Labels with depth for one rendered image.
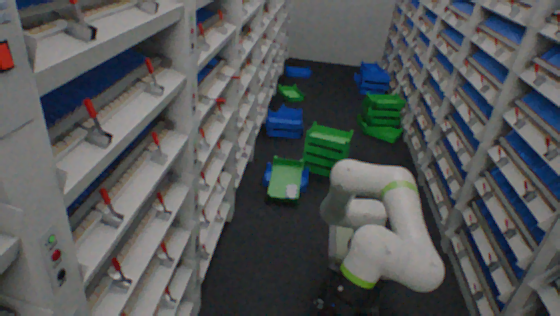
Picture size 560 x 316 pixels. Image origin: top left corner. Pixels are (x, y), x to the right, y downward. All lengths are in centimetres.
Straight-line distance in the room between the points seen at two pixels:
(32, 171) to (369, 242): 68
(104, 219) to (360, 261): 58
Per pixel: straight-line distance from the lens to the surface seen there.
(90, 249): 89
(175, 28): 117
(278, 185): 260
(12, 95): 59
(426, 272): 100
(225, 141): 205
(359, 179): 132
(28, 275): 70
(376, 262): 95
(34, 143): 63
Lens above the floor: 153
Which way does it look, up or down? 30 degrees down
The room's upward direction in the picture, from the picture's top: 6 degrees clockwise
